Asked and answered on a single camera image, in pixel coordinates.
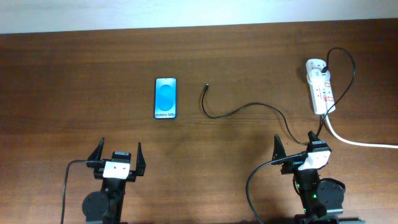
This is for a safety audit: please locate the white USB charger plug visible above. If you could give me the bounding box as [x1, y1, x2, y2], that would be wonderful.
[307, 67, 330, 85]

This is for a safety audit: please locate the black USB charging cable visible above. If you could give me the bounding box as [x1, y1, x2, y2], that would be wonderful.
[201, 47, 356, 147]

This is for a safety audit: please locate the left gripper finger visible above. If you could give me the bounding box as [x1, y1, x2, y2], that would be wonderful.
[136, 142, 146, 176]
[86, 138, 104, 169]

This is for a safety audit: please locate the black right camera cable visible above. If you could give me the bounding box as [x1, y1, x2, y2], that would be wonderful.
[245, 152, 308, 224]

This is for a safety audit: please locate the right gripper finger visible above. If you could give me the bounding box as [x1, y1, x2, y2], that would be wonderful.
[272, 134, 286, 165]
[308, 131, 320, 144]

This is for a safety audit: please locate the white power strip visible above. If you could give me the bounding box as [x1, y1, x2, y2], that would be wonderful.
[305, 58, 336, 115]

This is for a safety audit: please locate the white power strip cord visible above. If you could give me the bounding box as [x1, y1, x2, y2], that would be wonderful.
[324, 113, 398, 149]

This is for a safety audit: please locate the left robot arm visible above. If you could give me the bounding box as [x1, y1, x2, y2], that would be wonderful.
[82, 139, 146, 223]

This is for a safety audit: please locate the blue screen Galaxy smartphone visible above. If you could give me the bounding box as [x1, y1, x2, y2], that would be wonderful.
[154, 77, 177, 119]

